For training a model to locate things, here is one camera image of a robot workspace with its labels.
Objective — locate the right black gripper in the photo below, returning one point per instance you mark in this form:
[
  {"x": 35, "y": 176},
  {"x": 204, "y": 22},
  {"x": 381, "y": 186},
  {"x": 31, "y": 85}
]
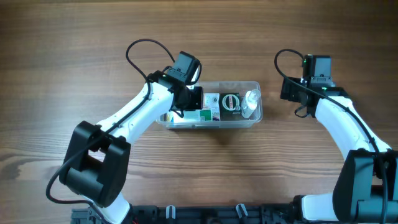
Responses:
[{"x": 289, "y": 90}]

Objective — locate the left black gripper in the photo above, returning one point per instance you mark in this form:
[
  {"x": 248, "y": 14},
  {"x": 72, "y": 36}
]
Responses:
[{"x": 193, "y": 98}]

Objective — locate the white medicine box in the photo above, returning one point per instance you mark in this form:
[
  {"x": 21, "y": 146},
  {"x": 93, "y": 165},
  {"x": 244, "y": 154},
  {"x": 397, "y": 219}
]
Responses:
[{"x": 211, "y": 107}]

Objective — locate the white box green corner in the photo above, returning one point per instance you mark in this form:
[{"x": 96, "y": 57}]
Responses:
[{"x": 193, "y": 116}]

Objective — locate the blue yellow VapoDrops box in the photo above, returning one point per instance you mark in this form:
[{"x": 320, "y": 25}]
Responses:
[{"x": 169, "y": 117}]

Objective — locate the clear plastic container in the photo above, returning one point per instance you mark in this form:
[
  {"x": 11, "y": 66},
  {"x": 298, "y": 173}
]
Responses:
[{"x": 241, "y": 87}]

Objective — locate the clear spray bottle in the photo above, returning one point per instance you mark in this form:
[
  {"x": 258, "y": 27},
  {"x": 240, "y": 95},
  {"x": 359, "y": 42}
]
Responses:
[{"x": 249, "y": 102}]

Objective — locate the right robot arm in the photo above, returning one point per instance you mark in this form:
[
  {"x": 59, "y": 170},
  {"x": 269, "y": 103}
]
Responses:
[{"x": 366, "y": 189}]

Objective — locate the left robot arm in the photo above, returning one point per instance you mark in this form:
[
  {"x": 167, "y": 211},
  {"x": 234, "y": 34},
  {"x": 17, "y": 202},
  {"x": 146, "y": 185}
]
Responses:
[{"x": 95, "y": 165}]

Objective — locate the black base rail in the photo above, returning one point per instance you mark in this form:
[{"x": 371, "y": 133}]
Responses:
[{"x": 264, "y": 214}]

